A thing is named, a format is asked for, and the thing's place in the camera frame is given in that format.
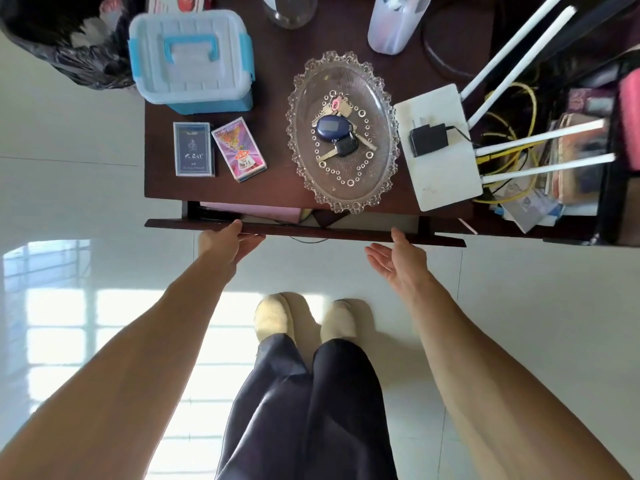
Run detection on person's right hand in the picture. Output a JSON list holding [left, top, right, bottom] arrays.
[[365, 227, 436, 296]]

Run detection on person's left hand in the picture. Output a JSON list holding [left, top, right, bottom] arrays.
[[197, 220, 267, 284]]

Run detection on dark wooden drawer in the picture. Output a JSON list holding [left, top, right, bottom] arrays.
[[144, 200, 467, 248]]

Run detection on person's left forearm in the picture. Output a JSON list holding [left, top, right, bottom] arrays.
[[0, 257, 236, 480]]

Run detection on person's right forearm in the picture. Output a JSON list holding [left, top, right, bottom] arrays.
[[400, 275, 633, 480]]

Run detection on pink box in drawer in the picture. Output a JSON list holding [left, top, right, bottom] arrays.
[[199, 201, 302, 223]]

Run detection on colourful card box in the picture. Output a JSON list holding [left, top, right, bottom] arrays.
[[211, 117, 268, 184]]

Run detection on dark blue card box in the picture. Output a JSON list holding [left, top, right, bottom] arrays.
[[173, 122, 216, 178]]

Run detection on white router with antennas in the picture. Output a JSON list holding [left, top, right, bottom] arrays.
[[393, 0, 618, 212]]

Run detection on beige left slipper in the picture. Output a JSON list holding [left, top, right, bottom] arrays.
[[254, 293, 313, 345]]

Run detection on beige slipper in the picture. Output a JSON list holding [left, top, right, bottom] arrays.
[[254, 293, 313, 345], [319, 299, 362, 344]]

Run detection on beige right slipper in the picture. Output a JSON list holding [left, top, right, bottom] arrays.
[[319, 299, 362, 344]]

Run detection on black power adapter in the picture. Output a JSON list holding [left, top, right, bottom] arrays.
[[409, 116, 449, 158]]

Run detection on black car key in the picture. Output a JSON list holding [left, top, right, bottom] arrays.
[[317, 133, 361, 162]]

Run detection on oval glass tray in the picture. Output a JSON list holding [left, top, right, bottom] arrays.
[[285, 51, 402, 215]]

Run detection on blue oval key fob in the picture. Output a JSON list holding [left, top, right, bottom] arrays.
[[316, 115, 352, 143]]

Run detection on white paper packet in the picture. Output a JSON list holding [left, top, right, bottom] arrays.
[[497, 187, 566, 234]]

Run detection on dark wooden table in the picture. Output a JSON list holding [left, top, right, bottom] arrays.
[[144, 0, 501, 218]]

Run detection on silver key with pink head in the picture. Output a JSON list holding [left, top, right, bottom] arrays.
[[311, 95, 353, 127]]

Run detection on blue white plastic storage box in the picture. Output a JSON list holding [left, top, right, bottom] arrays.
[[128, 10, 256, 116]]

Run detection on stack of books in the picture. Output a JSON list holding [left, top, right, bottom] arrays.
[[537, 87, 618, 215]]

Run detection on dark navy trousers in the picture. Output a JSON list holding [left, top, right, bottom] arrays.
[[215, 333, 399, 480]]

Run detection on black round stand base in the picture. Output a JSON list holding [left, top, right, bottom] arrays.
[[421, 0, 497, 79]]

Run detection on clear glass jar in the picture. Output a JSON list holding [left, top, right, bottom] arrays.
[[260, 0, 319, 30]]

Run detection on red and white box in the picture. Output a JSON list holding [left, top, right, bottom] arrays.
[[146, 0, 213, 12]]

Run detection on black floral bag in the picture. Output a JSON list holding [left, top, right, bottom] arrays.
[[0, 0, 151, 91]]

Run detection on pink cloth item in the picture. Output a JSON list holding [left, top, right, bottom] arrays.
[[616, 70, 640, 171]]

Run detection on yellow cable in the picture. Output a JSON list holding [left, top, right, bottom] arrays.
[[470, 82, 543, 204]]

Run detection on black shelf frame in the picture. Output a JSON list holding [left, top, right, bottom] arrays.
[[542, 47, 640, 248]]

